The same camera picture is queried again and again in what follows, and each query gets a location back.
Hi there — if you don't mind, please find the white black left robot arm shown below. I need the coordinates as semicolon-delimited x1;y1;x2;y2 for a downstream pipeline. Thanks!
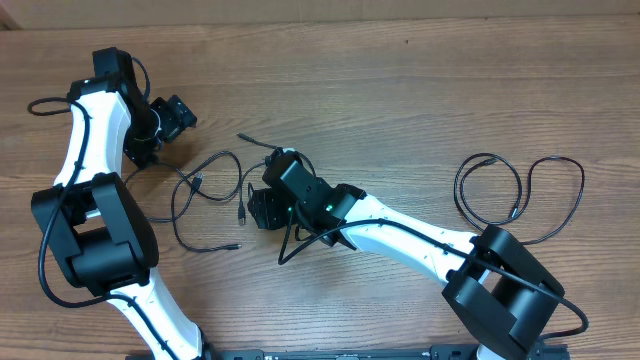
31;47;215;359

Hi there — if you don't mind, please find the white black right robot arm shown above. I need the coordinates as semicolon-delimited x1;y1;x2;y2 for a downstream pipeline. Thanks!
247;148;564;359

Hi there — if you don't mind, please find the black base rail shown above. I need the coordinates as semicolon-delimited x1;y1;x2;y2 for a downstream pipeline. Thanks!
124;342;571;360

